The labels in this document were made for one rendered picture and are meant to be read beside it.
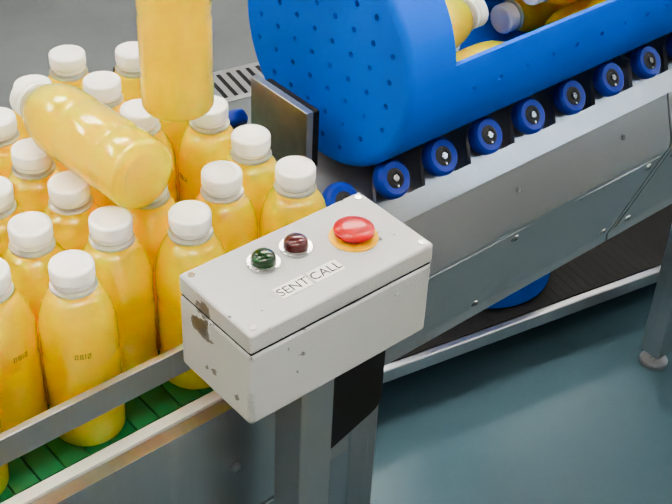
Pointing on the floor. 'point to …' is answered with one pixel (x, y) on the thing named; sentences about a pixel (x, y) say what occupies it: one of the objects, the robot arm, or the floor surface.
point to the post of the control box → (304, 448)
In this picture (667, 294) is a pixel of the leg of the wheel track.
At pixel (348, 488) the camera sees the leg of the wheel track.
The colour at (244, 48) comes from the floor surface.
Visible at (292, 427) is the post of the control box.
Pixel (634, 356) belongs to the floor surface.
